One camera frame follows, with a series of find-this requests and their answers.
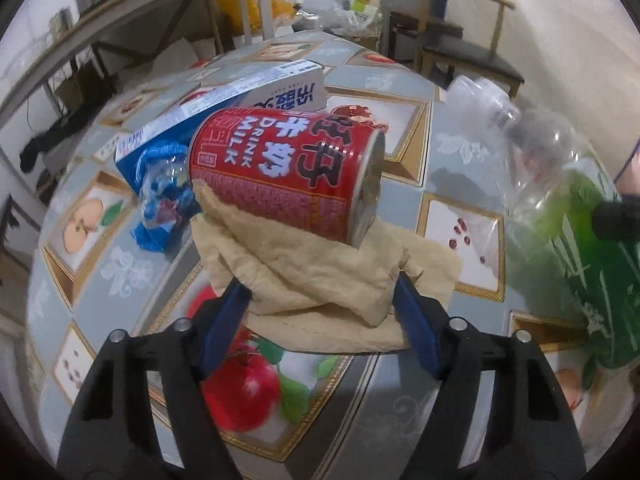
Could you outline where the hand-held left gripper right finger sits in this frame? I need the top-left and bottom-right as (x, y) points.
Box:
(391, 271), (587, 480)

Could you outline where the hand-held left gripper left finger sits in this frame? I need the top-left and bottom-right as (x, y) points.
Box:
(56, 279), (254, 480)

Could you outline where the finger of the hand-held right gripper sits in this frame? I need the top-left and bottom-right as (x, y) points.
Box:
(591, 199), (640, 244)

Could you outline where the clear bottle with green label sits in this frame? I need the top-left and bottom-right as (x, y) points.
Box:
(445, 75), (640, 372)

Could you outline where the brown paper napkin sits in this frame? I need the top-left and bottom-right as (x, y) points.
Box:
(190, 180), (463, 357)

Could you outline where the red drink can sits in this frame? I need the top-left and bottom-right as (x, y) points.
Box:
(187, 106), (387, 249)

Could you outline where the blue and white long box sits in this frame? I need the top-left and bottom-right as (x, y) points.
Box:
(114, 59), (329, 187)

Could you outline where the blue plastic wrapper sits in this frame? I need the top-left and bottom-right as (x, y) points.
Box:
(131, 141), (202, 254)

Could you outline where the round patterned table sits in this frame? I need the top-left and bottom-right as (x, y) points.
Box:
(25, 30), (640, 480)

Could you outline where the white mattress with blue trim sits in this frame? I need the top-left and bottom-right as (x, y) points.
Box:
(437, 0), (640, 171)

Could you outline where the dark seat wooden chair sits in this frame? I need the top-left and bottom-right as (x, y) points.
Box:
(389, 10), (464, 69)
(415, 0), (526, 99)

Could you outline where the dark cloth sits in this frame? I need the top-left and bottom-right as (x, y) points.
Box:
(19, 104), (99, 172)

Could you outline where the white sack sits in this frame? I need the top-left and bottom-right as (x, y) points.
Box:
(149, 37), (222, 77)

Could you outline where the cardboard box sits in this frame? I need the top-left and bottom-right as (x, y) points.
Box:
(349, 29), (387, 54)

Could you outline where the clear plastic bag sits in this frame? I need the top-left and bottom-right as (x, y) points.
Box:
(331, 0), (385, 32)

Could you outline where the yellow plastic bag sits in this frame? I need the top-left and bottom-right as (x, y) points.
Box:
(212, 0), (297, 37)

